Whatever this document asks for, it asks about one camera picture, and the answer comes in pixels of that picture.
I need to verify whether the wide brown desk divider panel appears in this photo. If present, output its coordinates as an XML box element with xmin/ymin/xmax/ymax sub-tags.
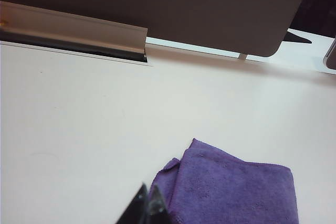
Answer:
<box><xmin>0</xmin><ymin>0</ymin><xmax>319</xmax><ymax>58</ymax></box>

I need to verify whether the narrow brown desk divider panel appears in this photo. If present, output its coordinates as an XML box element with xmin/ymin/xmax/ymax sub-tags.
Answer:
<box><xmin>323</xmin><ymin>36</ymin><xmax>336</xmax><ymax>72</ymax></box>

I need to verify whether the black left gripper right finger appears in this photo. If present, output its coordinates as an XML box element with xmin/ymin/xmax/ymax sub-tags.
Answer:
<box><xmin>148</xmin><ymin>184</ymin><xmax>173</xmax><ymax>224</ymax></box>

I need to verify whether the beige cable tray flap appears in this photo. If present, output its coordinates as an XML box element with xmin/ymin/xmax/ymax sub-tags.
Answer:
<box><xmin>0</xmin><ymin>0</ymin><xmax>148</xmax><ymax>63</ymax></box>

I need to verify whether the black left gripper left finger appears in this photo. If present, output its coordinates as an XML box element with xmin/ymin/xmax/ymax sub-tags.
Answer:
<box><xmin>114</xmin><ymin>183</ymin><xmax>150</xmax><ymax>224</ymax></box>

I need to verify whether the purple microfiber cloth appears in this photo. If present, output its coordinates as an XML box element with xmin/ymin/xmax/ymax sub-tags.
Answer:
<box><xmin>151</xmin><ymin>137</ymin><xmax>300</xmax><ymax>224</ymax></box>

